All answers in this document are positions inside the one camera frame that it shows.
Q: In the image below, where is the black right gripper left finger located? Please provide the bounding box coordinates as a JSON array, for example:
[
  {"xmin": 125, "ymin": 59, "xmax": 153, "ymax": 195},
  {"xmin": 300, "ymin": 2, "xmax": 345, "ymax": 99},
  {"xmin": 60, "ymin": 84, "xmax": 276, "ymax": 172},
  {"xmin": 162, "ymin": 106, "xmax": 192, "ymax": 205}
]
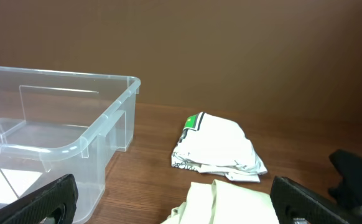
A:
[{"xmin": 0, "ymin": 174, "xmax": 78, "ymax": 224}]

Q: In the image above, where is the black garment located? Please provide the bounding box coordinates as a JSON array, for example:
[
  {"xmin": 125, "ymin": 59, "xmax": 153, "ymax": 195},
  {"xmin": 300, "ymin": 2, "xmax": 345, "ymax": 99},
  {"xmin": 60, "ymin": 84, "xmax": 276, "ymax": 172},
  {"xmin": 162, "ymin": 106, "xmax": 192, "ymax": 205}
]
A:
[{"xmin": 328, "ymin": 149, "xmax": 362, "ymax": 210}]

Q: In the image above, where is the white shirt with green tag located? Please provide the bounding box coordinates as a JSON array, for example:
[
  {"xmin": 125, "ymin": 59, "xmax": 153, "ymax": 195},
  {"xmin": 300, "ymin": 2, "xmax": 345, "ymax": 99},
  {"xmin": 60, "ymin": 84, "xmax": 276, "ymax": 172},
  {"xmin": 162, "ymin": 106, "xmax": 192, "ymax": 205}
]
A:
[{"xmin": 171, "ymin": 111, "xmax": 267, "ymax": 182}]

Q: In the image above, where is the clear plastic storage bin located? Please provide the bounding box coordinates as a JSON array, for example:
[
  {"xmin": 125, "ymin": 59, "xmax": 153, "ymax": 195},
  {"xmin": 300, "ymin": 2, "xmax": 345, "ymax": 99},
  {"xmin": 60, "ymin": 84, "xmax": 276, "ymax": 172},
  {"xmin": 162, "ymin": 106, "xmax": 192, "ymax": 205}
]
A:
[{"xmin": 0, "ymin": 67, "xmax": 141, "ymax": 223}]

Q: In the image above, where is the cream cloth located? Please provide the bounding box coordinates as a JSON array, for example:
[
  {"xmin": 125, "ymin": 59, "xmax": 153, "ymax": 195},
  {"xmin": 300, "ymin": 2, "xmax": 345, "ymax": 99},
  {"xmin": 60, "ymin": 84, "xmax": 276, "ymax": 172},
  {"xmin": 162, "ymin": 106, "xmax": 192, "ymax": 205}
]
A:
[{"xmin": 162, "ymin": 180, "xmax": 279, "ymax": 224}]

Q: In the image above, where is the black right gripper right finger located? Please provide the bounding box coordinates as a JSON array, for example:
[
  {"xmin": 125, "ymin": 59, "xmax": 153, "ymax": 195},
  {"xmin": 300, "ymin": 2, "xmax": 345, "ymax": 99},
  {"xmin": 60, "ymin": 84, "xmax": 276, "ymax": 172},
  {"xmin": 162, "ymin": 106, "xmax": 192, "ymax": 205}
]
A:
[{"xmin": 270, "ymin": 176, "xmax": 362, "ymax": 224}]

